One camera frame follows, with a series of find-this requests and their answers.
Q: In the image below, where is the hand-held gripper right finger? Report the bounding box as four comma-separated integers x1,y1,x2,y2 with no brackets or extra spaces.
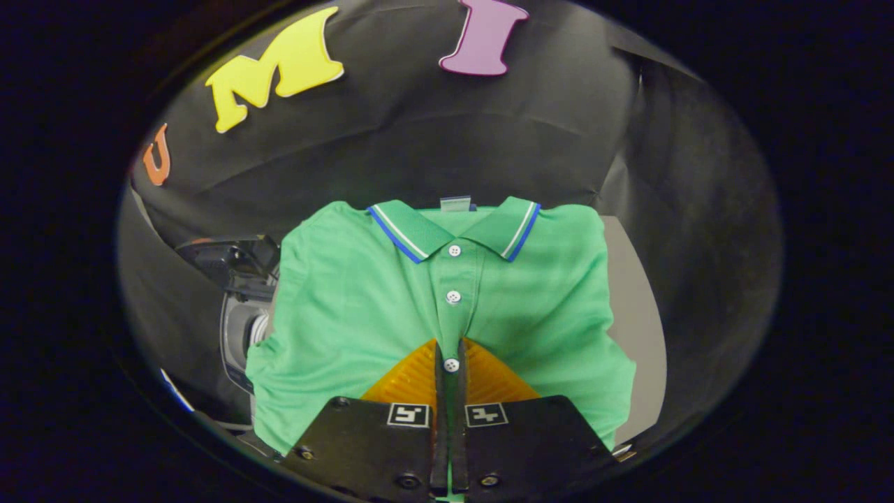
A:
448,338,620,502

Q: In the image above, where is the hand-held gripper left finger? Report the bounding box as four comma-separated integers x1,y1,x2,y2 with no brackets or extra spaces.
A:
279,338,448,501

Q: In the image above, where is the green polo shirt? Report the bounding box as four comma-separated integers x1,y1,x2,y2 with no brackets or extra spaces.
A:
244,196,638,455

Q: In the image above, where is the grey washing machine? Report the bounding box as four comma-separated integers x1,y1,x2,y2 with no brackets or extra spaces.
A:
220,279,280,399

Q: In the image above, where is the dark washing machine lid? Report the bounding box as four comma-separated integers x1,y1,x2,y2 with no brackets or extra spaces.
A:
175,235,281,302

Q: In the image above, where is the beige cabinet with dark top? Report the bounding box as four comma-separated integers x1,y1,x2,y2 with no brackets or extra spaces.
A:
599,215,668,445

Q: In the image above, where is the black backdrop cloth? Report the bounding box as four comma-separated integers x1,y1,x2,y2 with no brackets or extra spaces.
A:
117,0,783,455

